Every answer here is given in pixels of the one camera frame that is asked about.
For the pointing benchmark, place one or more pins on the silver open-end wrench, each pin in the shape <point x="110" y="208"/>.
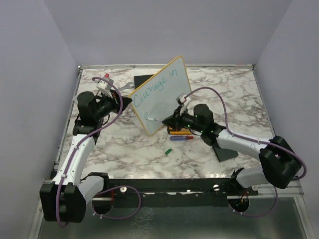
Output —
<point x="128" y="85"/>

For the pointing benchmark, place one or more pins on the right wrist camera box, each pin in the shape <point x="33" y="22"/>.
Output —
<point x="183" y="100"/>

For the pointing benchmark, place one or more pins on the yellow framed whiteboard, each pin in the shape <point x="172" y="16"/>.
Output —
<point x="156" y="98"/>

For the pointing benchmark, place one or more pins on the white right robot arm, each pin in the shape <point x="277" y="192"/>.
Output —
<point x="278" y="163"/>

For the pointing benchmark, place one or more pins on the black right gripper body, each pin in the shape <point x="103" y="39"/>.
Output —
<point x="185" y="119"/>

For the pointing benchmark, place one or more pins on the large black network switch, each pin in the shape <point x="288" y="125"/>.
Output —
<point x="140" y="79"/>

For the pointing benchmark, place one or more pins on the white green whiteboard marker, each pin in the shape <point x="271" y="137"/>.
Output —
<point x="152" y="119"/>

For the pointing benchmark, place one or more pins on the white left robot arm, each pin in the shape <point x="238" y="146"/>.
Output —
<point x="65" y="199"/>

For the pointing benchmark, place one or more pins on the yellow utility knife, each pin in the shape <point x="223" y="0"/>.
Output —
<point x="173" y="131"/>

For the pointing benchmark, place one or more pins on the blue red screwdriver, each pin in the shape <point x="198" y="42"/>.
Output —
<point x="183" y="137"/>

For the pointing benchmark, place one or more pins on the green marker cap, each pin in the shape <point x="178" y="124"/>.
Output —
<point x="168" y="151"/>

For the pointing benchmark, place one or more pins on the small black network switch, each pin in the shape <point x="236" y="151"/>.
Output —
<point x="224" y="154"/>

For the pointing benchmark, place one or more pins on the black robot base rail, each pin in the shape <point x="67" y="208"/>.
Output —
<point x="169" y="193"/>

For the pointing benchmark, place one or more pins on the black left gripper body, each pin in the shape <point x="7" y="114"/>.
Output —
<point x="110" y="104"/>

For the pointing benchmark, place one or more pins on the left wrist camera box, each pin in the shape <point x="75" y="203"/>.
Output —
<point x="105" y="87"/>

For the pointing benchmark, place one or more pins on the small white square device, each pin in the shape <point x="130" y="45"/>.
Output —
<point x="75" y="99"/>

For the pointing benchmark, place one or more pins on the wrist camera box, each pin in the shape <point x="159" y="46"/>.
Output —
<point x="105" y="87"/>
<point x="183" y="100"/>

